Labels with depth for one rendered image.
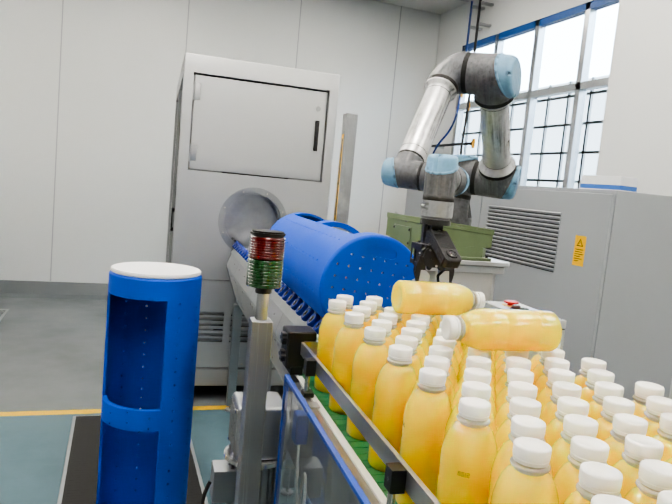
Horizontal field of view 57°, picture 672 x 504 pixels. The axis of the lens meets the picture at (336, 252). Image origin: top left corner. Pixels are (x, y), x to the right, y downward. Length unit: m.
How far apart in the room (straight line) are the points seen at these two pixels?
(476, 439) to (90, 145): 6.08
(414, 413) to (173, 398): 1.24
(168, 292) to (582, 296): 2.01
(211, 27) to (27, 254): 2.89
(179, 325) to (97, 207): 4.75
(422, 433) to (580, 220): 2.42
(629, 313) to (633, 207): 0.50
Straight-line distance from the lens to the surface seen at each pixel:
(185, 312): 1.98
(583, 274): 3.20
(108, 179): 6.65
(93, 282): 6.75
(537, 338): 1.09
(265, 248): 1.08
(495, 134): 1.96
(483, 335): 1.04
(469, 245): 2.06
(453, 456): 0.81
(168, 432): 2.08
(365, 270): 1.61
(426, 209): 1.49
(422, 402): 0.91
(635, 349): 3.34
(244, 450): 1.19
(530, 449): 0.70
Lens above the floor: 1.35
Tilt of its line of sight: 6 degrees down
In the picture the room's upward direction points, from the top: 5 degrees clockwise
